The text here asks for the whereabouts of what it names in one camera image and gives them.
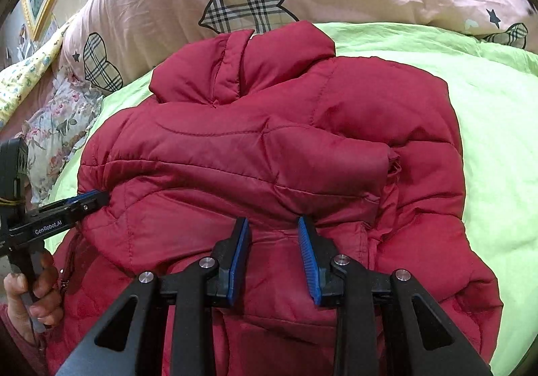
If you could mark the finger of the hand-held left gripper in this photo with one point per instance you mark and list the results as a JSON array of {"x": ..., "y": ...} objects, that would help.
[{"x": 93, "y": 199}]

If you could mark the floral ruffled pillow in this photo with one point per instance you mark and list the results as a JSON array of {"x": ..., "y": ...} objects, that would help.
[{"x": 59, "y": 124}]

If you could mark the red puffer jacket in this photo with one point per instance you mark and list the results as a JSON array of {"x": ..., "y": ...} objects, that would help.
[{"x": 269, "y": 157}]

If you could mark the pink bed sheet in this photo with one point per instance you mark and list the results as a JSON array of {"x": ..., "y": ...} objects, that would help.
[{"x": 38, "y": 98}]

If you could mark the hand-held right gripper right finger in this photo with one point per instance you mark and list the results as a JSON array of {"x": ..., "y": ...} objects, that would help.
[{"x": 309, "y": 258}]

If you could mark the person's left forearm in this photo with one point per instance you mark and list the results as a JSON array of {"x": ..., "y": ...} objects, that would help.
[{"x": 14, "y": 351}]

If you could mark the person's left hand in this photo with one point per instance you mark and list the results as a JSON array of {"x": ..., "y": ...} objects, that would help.
[{"x": 46, "y": 283}]

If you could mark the yellow floral quilt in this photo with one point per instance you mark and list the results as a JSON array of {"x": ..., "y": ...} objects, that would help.
[{"x": 25, "y": 73}]

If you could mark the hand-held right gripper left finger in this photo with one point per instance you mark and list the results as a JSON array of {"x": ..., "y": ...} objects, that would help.
[{"x": 239, "y": 258}]

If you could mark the light green blanket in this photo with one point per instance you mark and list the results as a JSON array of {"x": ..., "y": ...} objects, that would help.
[{"x": 496, "y": 128}]

